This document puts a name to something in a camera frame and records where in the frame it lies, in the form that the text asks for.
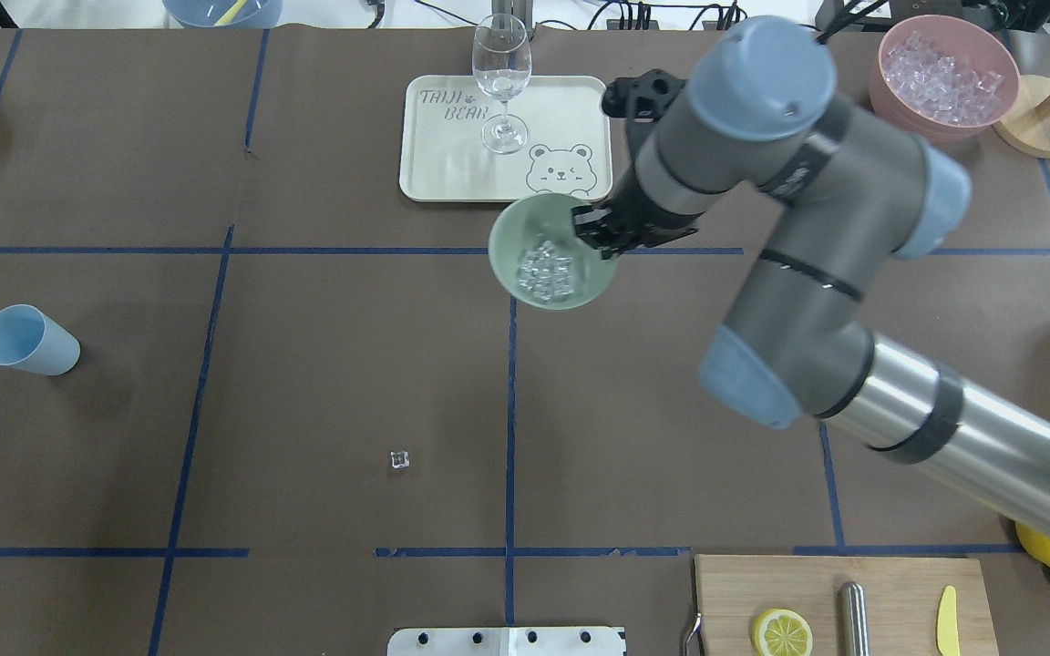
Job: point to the blue bowl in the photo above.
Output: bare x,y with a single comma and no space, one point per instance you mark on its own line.
202,14

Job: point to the light blue cup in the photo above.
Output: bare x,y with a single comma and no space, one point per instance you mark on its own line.
30,341

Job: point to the stray ice cube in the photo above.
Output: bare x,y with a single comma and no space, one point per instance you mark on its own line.
400,460

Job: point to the green bowl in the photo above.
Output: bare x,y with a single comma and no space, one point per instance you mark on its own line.
542,217

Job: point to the clear glass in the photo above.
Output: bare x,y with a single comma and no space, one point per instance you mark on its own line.
501,63

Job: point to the steel muddler black tip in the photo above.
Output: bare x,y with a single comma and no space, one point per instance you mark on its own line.
854,630

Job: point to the ice cubes in green bowl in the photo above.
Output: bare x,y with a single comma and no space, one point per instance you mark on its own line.
546,273

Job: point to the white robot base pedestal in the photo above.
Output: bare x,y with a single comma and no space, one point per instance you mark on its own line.
543,640

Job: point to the half lemon slice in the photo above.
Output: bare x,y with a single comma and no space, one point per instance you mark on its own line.
780,631

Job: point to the yellow plastic fork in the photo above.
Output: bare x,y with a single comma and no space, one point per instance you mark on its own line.
230,14

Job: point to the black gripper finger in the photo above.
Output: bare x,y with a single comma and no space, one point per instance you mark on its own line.
592,225
612,246

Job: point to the yellow plastic knife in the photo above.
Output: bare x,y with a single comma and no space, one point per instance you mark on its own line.
947,629

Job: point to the cream bear tray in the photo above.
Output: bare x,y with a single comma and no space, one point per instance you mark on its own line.
443,158

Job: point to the pink bowl with ice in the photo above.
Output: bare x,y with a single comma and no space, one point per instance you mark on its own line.
942,78

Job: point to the aluminium frame post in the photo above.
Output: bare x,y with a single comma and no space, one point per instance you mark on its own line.
523,10

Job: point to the yellow lemon upper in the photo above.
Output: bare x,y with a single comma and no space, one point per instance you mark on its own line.
1035,543

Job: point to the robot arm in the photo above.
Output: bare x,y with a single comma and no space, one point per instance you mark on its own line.
763,107

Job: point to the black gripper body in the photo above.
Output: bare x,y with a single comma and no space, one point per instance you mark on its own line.
644,221

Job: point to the wooden cutting board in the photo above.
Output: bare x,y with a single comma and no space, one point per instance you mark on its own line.
902,596

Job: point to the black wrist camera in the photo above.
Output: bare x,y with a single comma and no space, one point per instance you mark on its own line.
642,99

